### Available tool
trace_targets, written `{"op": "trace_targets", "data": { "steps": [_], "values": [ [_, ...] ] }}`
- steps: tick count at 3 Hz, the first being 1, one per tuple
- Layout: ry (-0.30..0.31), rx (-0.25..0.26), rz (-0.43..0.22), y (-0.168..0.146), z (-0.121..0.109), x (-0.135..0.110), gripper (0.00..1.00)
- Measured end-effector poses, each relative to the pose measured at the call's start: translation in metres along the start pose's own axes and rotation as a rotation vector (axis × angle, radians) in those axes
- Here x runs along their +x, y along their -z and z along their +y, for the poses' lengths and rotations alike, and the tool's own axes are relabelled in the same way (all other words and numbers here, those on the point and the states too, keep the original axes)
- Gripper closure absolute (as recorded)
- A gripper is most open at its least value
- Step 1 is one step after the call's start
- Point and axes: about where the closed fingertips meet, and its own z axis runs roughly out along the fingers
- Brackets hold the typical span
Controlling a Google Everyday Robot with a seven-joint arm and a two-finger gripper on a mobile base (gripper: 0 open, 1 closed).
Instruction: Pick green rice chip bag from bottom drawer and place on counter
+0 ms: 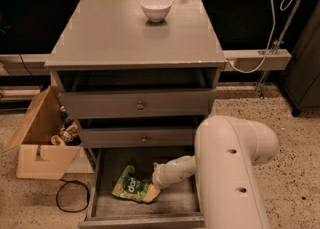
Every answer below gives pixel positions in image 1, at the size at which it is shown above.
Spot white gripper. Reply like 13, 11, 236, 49
143, 159, 187, 203

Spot open cardboard box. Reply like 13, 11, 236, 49
5, 87, 86, 180

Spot grey drawer cabinet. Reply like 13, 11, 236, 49
46, 0, 226, 135

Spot dark grey side cabinet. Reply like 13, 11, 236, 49
280, 2, 320, 117

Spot metal diagonal pole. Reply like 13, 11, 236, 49
250, 0, 302, 99

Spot white hanging cable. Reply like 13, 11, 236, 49
227, 0, 296, 75

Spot grey open bottom drawer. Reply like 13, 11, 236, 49
78, 146, 204, 229

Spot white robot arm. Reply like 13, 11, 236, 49
152, 116, 279, 229

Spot grey top drawer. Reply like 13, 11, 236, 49
59, 90, 214, 119

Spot white ceramic bowl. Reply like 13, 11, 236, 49
140, 0, 172, 22

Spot green rice chip bag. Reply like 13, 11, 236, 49
112, 165, 152, 203

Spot snack items in box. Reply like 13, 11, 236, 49
51, 106, 82, 146

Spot black floor cable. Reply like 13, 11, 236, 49
55, 178, 92, 214

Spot grey horizontal wall rail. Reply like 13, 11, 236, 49
224, 49, 291, 73

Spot grey middle drawer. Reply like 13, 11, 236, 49
80, 126, 196, 148

